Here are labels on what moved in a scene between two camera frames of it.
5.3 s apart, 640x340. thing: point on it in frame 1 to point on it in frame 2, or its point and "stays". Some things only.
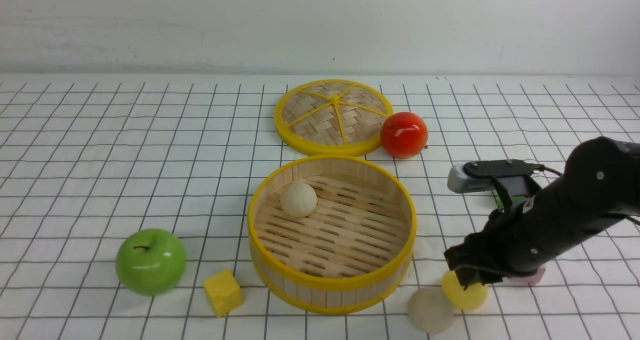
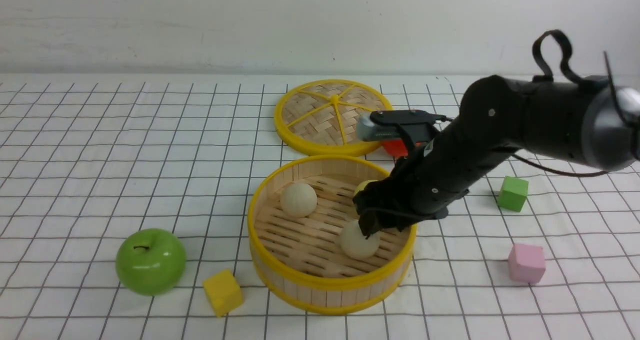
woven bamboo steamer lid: (332, 118) stays
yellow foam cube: (224, 291) stays
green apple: (150, 261) stays
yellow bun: (475, 295) to (362, 184)
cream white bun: (430, 310) to (354, 243)
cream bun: (298, 199) stays
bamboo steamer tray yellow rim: (352, 253) stays
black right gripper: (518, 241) to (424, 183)
